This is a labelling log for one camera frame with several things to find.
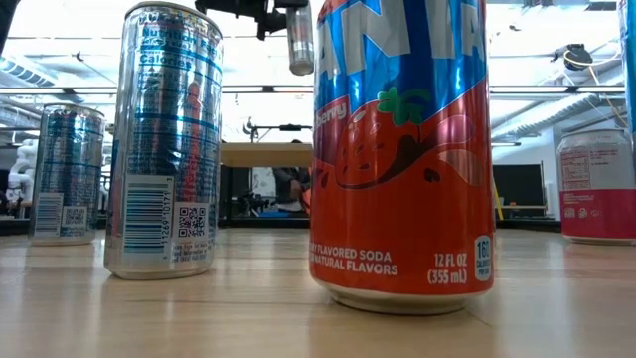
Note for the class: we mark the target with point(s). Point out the slim pale can black top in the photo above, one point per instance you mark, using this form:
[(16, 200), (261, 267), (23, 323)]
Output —
[(300, 45)]

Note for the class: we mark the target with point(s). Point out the orange Fanta strawberry soda can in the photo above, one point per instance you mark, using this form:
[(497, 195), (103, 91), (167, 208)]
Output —
[(402, 199)]

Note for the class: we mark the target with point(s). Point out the silver blue slim energy can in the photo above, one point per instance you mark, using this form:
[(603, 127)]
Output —
[(631, 64), (67, 174), (164, 149)]

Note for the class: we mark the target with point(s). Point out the wooden shelf black legs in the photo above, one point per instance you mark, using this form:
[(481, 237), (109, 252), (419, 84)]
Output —
[(263, 155)]

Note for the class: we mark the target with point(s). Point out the person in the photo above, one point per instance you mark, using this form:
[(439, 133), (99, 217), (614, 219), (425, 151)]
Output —
[(288, 186)]

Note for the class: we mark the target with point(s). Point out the white machine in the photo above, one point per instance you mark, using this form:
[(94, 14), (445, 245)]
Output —
[(22, 169)]

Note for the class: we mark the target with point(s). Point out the black partition panel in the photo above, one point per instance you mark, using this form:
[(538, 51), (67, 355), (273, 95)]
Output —
[(522, 189)]

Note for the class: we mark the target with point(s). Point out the white pink soda can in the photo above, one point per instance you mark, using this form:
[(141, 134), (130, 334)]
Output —
[(596, 199)]

